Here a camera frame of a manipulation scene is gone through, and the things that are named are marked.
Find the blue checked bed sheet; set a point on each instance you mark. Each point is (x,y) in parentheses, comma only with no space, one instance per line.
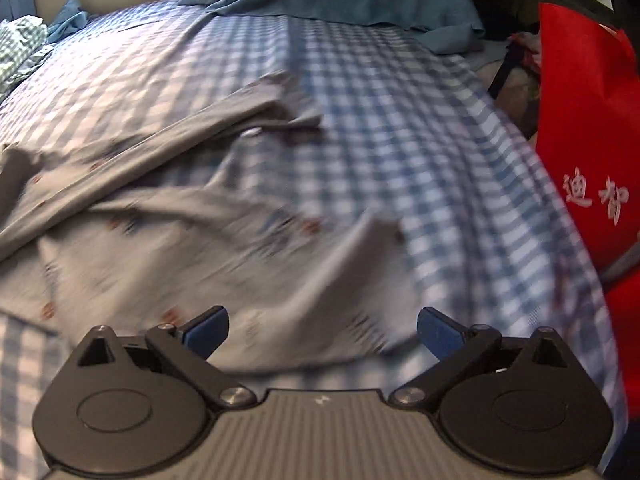
(380,135)

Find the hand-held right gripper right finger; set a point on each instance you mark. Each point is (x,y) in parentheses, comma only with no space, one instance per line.
(439,331)

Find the green checked quilt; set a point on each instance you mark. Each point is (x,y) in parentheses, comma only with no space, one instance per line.
(20,50)

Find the grey printed pants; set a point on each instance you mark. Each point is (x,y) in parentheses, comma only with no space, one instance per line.
(150,240)

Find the light blue cloth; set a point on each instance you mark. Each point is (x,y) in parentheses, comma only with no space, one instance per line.
(67,19)

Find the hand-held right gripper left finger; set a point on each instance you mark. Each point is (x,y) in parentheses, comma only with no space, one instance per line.
(207,329)

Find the red fabric bag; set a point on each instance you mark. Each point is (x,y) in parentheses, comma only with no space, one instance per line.
(580,110)

